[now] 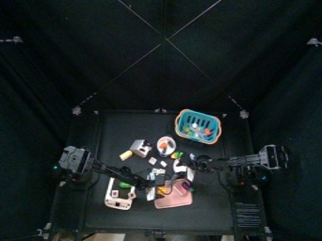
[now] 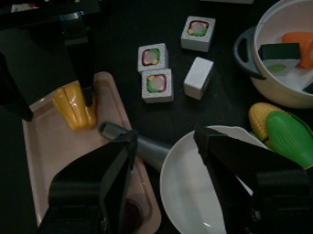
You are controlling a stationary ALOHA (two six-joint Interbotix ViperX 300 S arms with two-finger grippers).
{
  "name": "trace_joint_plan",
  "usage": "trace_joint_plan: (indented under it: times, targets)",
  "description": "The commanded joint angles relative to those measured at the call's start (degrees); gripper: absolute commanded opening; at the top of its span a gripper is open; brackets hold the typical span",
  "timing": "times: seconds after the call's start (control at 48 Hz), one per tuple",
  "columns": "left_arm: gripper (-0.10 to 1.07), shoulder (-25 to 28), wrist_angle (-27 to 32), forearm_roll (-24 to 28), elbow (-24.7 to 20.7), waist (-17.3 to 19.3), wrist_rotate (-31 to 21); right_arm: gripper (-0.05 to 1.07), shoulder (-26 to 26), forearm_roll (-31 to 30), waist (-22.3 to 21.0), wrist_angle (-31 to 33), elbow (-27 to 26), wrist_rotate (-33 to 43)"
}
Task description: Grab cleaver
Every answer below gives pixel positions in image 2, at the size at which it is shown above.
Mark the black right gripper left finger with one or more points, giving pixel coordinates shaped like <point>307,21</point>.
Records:
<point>90,182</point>

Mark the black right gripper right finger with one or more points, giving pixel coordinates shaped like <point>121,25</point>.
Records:
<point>254,182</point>

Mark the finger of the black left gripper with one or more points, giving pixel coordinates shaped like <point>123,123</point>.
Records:
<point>80,51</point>
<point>13,94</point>

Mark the yellow toy bell pepper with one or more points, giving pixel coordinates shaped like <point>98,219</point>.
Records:
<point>74,106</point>

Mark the white and red object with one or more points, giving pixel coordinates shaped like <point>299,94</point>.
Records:
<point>25,7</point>

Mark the pink cutting board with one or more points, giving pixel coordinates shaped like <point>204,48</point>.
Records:
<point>61,143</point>

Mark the yellow toy corn green husk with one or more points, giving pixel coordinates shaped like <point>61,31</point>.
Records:
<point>286,134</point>

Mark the toy sushi roll block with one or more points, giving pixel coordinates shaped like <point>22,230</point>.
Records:
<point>199,77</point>
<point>157,86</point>
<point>153,57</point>
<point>199,32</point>

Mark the dark toy piece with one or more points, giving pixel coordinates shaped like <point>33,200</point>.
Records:
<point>310,88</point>

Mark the black nori toy sushi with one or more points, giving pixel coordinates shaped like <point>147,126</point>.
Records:
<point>280,56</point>

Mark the orange salmon toy sushi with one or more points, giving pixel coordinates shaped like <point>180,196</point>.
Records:
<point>302,42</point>

